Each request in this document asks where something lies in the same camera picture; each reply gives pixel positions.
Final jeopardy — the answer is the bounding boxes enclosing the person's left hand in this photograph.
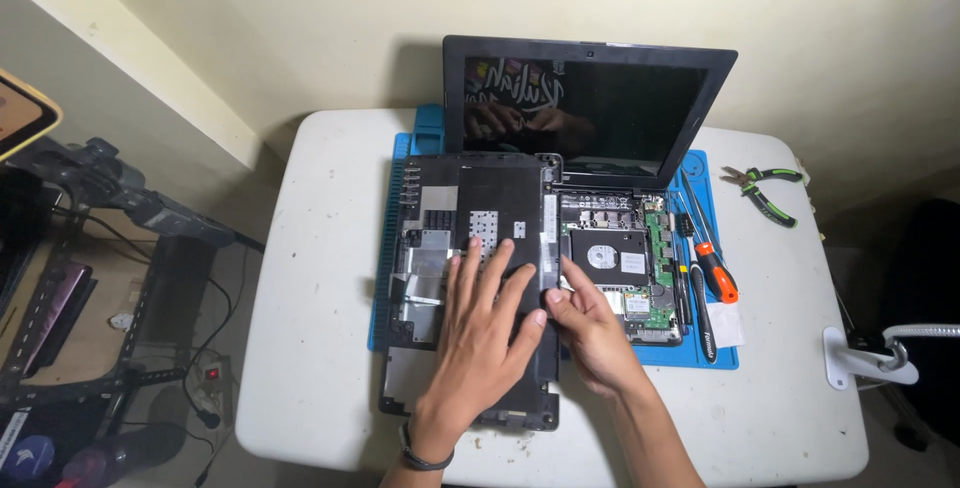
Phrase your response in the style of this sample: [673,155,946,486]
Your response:
[411,237,549,448]

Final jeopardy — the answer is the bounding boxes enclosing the person's right hand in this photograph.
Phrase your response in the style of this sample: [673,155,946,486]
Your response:
[545,254,651,401]

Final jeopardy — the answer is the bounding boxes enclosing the black laptop bottom cover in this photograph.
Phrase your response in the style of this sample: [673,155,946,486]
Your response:
[377,152,565,433]

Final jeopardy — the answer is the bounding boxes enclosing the black hard drive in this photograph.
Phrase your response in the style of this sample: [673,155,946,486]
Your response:
[570,228,651,288]

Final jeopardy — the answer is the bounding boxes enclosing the black slim pry tool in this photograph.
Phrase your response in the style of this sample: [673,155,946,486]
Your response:
[672,240,694,328]

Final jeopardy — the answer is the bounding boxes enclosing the black wristband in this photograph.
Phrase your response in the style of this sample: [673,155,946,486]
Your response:
[397,420,456,473]

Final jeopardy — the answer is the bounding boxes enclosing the small white plastic packet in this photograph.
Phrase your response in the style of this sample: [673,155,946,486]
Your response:
[705,300,748,350]

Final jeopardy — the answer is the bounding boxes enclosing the thin metal precision screwdriver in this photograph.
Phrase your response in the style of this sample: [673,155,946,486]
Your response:
[680,168,726,258]

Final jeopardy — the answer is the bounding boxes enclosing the blue repair mat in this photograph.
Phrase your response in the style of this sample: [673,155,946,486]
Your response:
[367,104,741,371]

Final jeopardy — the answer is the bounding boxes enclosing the green black pliers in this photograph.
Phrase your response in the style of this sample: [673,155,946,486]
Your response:
[721,165,805,230]

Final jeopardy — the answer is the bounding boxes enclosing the black opened laptop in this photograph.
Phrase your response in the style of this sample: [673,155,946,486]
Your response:
[442,35,739,347]

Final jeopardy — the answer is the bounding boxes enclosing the white power strip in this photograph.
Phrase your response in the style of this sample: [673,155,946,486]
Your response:
[195,355,235,427]

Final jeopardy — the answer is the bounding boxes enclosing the white clamp gooseneck lamp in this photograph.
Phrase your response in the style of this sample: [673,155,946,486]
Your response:
[822,323,960,392]

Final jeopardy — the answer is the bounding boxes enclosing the black red bottle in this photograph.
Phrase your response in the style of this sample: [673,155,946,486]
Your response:
[56,422,188,488]

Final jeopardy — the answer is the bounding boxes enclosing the black metal rack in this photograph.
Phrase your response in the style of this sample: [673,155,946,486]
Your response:
[0,165,220,418]

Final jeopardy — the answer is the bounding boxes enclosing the blue round object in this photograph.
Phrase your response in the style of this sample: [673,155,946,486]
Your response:
[0,434,56,484]

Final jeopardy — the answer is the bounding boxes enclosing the phone with yellow case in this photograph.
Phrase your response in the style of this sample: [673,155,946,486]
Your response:
[0,68,64,164]

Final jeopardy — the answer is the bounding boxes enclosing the black handled screwdriver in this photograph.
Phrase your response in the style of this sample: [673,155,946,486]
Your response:
[678,214,719,365]

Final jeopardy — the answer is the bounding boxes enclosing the orange handled screwdriver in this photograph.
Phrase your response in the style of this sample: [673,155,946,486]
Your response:
[678,191,741,305]

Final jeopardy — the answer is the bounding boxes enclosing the black cable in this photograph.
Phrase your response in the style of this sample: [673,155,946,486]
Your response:
[51,205,235,431]

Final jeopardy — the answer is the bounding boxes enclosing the black camera tripod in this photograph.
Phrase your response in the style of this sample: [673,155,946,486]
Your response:
[6,137,266,255]

